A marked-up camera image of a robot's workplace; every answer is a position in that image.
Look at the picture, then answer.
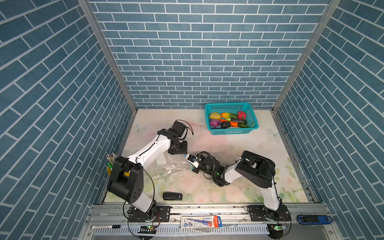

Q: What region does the clear zip top bag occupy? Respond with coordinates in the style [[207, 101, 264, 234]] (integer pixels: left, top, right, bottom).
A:
[[146, 152, 191, 180]]

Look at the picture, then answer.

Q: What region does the purple toy onion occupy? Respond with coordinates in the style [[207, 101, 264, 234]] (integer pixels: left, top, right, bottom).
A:
[[210, 119, 221, 128]]

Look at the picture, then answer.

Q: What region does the yellow toy potato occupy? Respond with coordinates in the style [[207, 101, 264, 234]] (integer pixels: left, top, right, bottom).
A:
[[209, 112, 222, 120]]

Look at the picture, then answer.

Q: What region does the teal plastic basket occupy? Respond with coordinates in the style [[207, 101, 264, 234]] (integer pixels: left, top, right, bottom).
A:
[[205, 102, 259, 135]]

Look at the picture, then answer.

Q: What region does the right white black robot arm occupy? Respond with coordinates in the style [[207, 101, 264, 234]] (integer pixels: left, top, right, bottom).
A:
[[187, 151, 287, 222]]

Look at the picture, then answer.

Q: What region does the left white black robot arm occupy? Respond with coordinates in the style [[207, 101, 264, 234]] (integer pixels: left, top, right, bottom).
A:
[[107, 127, 188, 221]]

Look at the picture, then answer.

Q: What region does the black toy eggplant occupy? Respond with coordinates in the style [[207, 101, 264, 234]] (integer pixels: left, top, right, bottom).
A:
[[220, 119, 249, 129]]

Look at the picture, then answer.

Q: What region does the orange toy carrot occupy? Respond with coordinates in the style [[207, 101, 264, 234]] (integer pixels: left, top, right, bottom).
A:
[[220, 120, 239, 128]]

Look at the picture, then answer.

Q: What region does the black rectangular device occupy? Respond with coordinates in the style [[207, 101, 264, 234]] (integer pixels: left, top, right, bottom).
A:
[[163, 192, 183, 201]]

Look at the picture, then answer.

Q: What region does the toothbrush blister package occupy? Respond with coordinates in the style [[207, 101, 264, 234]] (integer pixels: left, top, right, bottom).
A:
[[180, 215, 223, 229]]

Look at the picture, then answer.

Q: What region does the red toy pepper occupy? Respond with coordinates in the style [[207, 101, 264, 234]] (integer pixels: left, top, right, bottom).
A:
[[237, 111, 247, 120]]

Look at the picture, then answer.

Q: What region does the yellow pen cup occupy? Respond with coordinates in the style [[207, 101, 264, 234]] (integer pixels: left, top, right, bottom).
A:
[[106, 153, 118, 175]]

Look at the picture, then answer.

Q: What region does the blue black tool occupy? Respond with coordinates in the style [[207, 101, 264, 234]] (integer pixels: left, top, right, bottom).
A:
[[297, 215, 333, 225]]

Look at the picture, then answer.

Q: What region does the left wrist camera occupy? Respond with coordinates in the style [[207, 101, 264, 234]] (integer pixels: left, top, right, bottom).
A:
[[169, 121, 188, 141]]

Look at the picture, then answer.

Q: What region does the aluminium mounting rail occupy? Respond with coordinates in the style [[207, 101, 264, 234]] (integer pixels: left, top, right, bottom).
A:
[[79, 203, 342, 240]]

